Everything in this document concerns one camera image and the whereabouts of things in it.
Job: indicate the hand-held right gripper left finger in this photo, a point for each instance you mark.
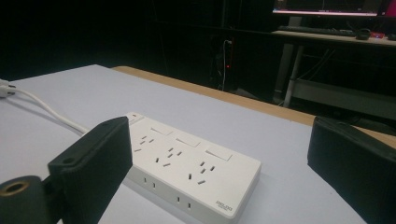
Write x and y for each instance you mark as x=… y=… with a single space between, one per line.
x=96 y=161

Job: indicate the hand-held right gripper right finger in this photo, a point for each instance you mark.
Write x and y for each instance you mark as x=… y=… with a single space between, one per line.
x=355 y=161

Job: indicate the white power strip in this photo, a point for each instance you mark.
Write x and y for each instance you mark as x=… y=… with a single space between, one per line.
x=193 y=168

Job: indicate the background desk with metal legs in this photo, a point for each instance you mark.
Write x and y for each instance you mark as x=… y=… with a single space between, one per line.
x=336 y=68

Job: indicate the white plug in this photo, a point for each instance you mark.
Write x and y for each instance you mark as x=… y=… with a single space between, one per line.
x=5 y=87

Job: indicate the black computer mouse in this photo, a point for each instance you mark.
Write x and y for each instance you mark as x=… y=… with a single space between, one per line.
x=363 y=33

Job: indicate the black keyboard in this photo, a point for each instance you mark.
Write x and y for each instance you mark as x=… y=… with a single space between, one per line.
x=317 y=30

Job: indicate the computer monitor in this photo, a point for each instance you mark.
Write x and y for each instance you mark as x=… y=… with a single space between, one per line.
x=330 y=6

